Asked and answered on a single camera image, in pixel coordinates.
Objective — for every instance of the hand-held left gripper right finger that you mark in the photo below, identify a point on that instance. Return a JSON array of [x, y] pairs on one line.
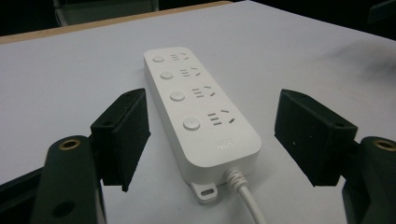
[[308, 137]]

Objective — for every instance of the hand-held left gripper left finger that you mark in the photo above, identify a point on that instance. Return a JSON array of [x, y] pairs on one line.
[[124, 137]]

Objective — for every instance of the white power strip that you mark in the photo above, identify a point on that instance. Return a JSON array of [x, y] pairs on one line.
[[199, 124]]

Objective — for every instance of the dark object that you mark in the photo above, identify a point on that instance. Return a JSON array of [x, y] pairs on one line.
[[383, 11]]

